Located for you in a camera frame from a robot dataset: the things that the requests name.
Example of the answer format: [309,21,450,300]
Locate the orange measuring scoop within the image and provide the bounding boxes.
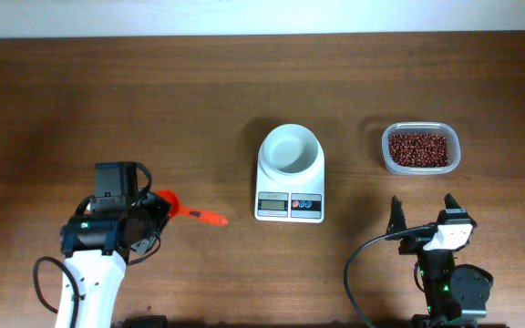
[157,190,229,226]

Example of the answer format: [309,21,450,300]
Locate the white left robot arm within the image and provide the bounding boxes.
[55,161,171,327]

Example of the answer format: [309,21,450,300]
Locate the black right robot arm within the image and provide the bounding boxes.
[386,194,494,327]

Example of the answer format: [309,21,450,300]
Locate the white digital kitchen scale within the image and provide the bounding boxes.
[254,142,326,224]

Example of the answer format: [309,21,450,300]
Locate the red adzuki beans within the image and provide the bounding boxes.
[387,133,448,168]

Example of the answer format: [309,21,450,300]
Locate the clear plastic bean container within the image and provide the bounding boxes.
[381,122,461,175]

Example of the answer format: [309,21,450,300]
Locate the white round bowl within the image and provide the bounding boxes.
[262,124,319,174]

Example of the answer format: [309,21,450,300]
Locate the black right camera cable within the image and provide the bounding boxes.
[343,225,437,328]

